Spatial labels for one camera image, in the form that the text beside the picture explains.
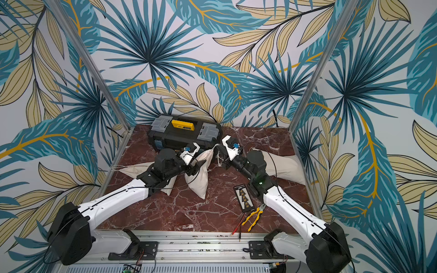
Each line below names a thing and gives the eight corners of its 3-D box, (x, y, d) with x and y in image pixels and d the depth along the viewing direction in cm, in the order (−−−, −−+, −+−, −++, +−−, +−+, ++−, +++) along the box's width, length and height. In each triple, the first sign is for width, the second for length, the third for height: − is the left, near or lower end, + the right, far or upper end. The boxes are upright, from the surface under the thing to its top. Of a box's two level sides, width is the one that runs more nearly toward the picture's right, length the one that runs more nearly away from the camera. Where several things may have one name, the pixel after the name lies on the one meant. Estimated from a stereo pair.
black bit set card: (242, 213, 86) (243, 212, 84) (233, 188, 94) (233, 186, 93) (254, 209, 87) (255, 208, 86) (244, 185, 96) (244, 183, 94)
